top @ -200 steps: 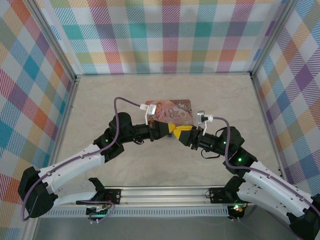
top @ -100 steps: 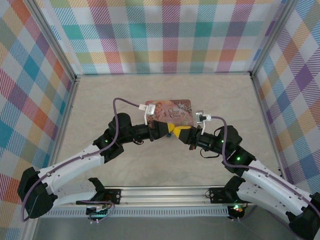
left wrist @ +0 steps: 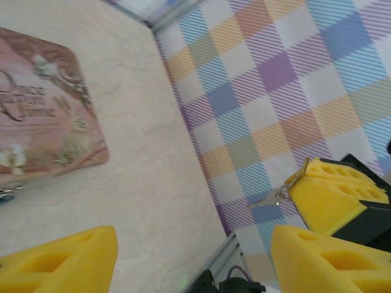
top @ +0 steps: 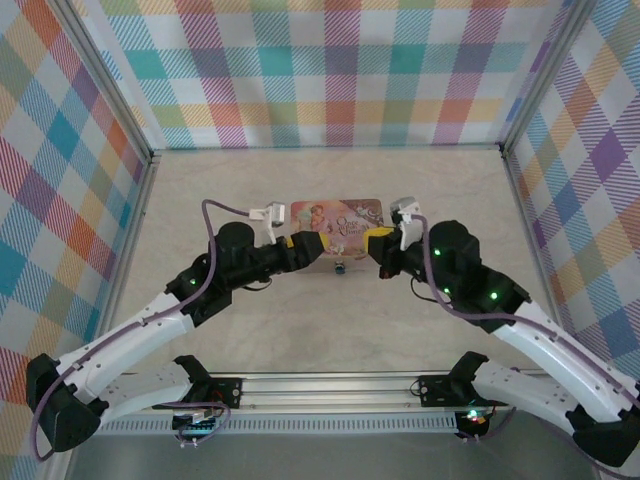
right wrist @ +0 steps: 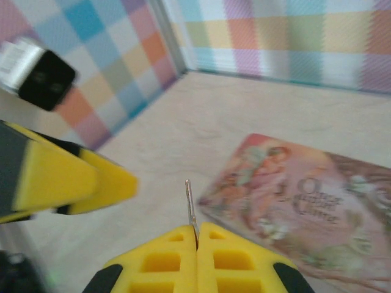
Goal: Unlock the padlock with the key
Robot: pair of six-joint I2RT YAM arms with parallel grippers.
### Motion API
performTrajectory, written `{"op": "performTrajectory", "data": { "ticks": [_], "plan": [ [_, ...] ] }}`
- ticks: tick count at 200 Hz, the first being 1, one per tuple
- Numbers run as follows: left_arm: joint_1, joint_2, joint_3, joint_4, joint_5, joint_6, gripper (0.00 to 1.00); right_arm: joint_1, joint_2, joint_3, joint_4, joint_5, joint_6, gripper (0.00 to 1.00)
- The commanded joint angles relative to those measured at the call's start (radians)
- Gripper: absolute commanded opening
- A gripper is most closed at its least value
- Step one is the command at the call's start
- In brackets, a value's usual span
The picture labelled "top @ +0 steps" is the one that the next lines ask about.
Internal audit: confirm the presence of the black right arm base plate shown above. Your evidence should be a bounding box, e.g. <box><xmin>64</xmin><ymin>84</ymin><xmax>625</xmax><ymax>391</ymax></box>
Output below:
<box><xmin>417</xmin><ymin>374</ymin><xmax>466</xmax><ymax>406</ymax></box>

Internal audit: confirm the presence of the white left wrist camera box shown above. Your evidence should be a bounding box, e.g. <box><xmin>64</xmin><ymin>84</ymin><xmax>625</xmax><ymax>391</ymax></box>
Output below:
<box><xmin>249</xmin><ymin>199</ymin><xmax>287</xmax><ymax>246</ymax></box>

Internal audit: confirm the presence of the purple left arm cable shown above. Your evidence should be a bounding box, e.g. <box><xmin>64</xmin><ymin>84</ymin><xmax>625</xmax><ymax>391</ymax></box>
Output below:
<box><xmin>29</xmin><ymin>198</ymin><xmax>254</xmax><ymax>464</ymax></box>

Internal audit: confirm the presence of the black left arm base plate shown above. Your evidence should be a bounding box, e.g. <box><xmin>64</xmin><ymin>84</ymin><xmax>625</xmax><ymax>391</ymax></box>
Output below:
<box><xmin>192</xmin><ymin>377</ymin><xmax>244</xmax><ymax>409</ymax></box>

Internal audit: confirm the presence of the pink illustrated tin box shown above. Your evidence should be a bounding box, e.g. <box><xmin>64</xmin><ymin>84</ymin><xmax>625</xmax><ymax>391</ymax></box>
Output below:
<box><xmin>288</xmin><ymin>198</ymin><xmax>387</xmax><ymax>277</ymax></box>

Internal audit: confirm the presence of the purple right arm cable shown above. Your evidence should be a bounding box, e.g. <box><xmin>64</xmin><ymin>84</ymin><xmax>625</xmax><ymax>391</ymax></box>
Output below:
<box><xmin>417</xmin><ymin>212</ymin><xmax>640</xmax><ymax>480</ymax></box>

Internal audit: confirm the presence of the wide aluminium mounting rail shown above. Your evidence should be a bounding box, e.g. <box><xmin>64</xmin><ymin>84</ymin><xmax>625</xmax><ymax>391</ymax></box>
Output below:
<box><xmin>94</xmin><ymin>370</ymin><xmax>581</xmax><ymax>417</ymax></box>

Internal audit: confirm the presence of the aluminium table side rail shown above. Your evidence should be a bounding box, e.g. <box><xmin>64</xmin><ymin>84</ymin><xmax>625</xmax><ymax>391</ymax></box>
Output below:
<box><xmin>97</xmin><ymin>154</ymin><xmax>161</xmax><ymax>351</ymax></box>
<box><xmin>502</xmin><ymin>149</ymin><xmax>557</xmax><ymax>321</ymax></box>

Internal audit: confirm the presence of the left electronics board with connector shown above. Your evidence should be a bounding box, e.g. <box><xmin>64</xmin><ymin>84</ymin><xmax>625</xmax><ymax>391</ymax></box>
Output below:
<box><xmin>172</xmin><ymin>409</ymin><xmax>221</xmax><ymax>436</ymax></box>

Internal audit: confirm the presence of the right electronics board with LED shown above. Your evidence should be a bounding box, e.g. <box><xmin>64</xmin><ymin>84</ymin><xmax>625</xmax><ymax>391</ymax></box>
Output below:
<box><xmin>457</xmin><ymin>408</ymin><xmax>489</xmax><ymax>439</ymax></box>

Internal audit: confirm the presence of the thin aluminium crossbar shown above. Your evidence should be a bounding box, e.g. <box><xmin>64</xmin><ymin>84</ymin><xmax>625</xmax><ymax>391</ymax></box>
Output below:
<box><xmin>152</xmin><ymin>144</ymin><xmax>506</xmax><ymax>154</ymax></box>

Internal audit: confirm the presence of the aluminium frame post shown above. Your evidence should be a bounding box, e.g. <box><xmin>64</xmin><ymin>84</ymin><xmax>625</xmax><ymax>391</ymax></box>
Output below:
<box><xmin>58</xmin><ymin>0</ymin><xmax>155</xmax><ymax>162</ymax></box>
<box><xmin>499</xmin><ymin>0</ymin><xmax>589</xmax><ymax>156</ymax></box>

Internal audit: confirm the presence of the grey slotted cable duct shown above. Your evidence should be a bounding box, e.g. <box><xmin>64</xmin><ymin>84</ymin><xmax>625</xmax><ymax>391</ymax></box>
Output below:
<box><xmin>97</xmin><ymin>413</ymin><xmax>460</xmax><ymax>437</ymax></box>

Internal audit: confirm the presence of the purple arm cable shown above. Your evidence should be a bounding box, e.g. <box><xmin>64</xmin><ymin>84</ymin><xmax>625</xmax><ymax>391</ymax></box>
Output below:
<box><xmin>29</xmin><ymin>198</ymin><xmax>254</xmax><ymax>464</ymax></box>
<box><xmin>417</xmin><ymin>212</ymin><xmax>640</xmax><ymax>480</ymax></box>

